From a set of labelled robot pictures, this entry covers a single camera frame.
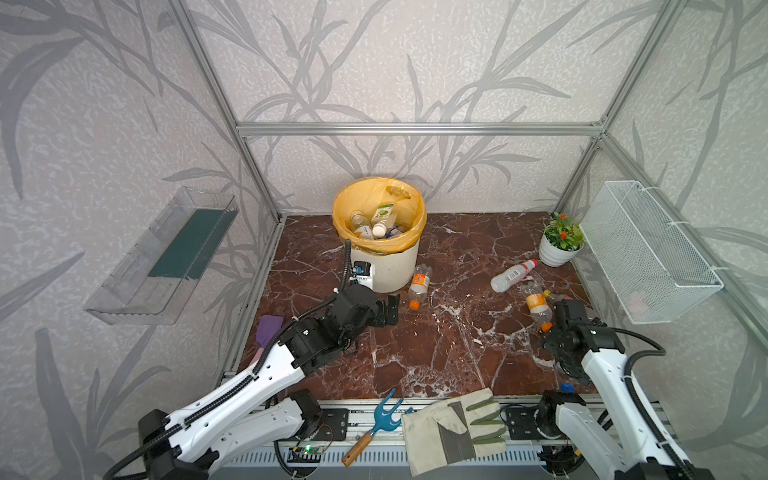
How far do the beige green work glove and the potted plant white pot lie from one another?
522 mm

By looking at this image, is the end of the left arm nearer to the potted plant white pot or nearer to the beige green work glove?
the beige green work glove

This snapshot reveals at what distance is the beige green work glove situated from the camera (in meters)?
0.71

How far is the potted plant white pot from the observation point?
37.6 inches
